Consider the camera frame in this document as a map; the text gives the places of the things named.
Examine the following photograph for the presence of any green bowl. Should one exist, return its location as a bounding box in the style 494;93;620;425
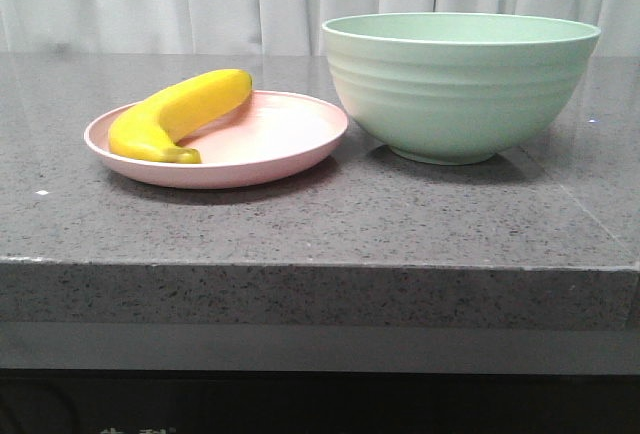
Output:
322;12;601;165

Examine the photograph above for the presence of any pink plate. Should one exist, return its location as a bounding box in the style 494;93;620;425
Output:
84;90;349;189

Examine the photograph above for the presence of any yellow banana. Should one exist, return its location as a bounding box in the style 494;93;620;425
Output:
108;69;252;164

